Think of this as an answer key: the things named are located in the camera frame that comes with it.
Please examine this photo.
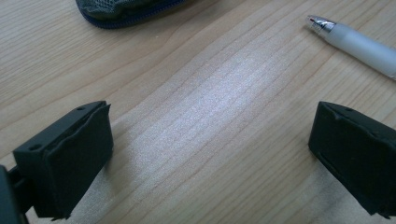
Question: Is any white ballpoint pen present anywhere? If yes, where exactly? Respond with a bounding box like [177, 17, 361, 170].
[305, 14, 396, 81]

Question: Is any dark grey pencil case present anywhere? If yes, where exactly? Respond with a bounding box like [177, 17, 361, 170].
[74, 0, 191, 30]

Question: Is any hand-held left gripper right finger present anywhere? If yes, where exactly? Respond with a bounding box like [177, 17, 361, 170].
[307, 100, 396, 219]

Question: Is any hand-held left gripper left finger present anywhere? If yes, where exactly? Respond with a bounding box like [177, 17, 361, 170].
[12, 100, 115, 221]

